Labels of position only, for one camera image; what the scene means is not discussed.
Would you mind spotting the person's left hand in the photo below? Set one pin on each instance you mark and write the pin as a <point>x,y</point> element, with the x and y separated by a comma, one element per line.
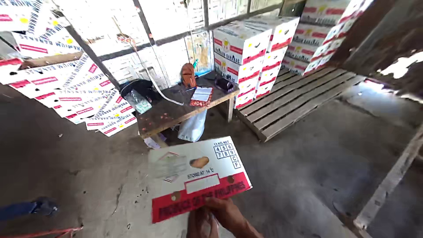
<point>197,224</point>

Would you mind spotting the person's right hand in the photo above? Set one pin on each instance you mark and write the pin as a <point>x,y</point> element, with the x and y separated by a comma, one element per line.
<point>228,213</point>

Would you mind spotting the person's left fingers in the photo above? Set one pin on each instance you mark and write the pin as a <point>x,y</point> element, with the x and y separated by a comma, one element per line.
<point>211,228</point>

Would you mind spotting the person's right thumb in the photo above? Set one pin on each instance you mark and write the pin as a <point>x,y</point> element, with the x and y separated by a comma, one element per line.
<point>215,203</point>

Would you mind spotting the white red cardboard carton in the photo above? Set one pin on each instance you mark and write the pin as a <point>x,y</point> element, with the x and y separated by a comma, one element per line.
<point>198,180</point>

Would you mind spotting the white sack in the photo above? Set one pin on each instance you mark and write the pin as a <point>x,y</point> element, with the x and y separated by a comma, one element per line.
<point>192,126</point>

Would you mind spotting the dark wooden table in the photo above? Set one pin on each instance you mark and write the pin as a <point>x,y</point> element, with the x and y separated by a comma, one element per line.
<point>171,114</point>

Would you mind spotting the red notebook with white pages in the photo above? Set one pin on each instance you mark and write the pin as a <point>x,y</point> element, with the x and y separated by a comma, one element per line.
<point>201,96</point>

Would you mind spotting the dark pen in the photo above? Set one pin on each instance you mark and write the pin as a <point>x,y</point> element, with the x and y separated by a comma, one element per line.
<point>190,89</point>

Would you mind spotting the clear green plastic bag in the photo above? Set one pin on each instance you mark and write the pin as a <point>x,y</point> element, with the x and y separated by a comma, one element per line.
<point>140,103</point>

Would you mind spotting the slatted wooden pallet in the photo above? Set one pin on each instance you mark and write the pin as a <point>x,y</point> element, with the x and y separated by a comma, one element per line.
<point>290,99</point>

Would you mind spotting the brown leather pouch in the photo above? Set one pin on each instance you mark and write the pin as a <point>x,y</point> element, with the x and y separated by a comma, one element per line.
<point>188,75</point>

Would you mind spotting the black bag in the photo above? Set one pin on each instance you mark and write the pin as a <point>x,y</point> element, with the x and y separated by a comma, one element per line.
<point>145,87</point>

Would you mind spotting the blue bordered poster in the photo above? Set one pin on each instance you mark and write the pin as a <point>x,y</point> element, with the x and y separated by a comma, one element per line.
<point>202,53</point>

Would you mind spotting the stack of white red cartons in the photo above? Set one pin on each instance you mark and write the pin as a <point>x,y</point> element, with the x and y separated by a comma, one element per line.
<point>252,54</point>
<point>312,36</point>

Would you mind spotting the long grey wooden beam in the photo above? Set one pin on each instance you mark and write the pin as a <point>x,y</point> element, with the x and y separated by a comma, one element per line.
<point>390,183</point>

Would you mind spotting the pile of printed banana cartons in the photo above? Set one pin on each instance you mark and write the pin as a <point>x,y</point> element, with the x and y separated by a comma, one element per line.
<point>71,86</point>

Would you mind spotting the brown wooden piece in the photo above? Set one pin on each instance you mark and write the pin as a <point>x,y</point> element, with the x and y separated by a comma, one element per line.
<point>51,61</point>

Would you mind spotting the red metal frame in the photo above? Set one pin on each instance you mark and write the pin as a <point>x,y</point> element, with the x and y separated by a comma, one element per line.
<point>62,231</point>

